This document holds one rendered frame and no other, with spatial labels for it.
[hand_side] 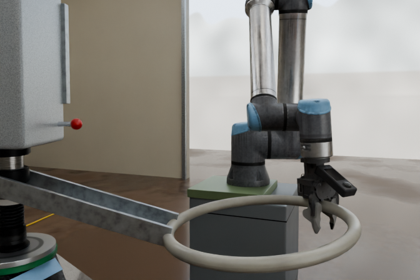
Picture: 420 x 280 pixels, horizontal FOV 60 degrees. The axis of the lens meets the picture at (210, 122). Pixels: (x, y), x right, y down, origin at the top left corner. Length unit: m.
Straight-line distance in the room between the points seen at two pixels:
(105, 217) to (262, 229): 0.71
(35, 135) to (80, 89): 6.01
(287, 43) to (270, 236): 0.76
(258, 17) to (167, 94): 4.69
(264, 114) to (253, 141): 0.41
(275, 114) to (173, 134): 4.90
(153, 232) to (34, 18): 0.60
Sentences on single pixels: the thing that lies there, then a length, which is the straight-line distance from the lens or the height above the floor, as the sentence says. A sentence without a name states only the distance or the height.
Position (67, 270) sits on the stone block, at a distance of 1.15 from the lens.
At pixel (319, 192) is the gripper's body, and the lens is 1.08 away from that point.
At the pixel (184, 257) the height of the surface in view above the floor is 0.91.
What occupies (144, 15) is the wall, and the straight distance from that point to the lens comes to 6.38.
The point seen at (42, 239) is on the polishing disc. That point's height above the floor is 0.85.
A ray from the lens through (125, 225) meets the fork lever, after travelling 0.94.
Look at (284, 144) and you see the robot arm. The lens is 1.56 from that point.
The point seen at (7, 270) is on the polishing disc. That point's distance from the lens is 1.05.
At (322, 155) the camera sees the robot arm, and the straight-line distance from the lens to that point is 1.06.
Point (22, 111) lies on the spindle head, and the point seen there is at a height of 1.22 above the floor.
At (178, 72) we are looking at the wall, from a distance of 5.95.
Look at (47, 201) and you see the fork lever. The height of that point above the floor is 0.99.
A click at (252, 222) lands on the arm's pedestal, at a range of 1.47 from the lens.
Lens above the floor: 1.24
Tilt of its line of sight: 3 degrees down
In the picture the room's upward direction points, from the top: straight up
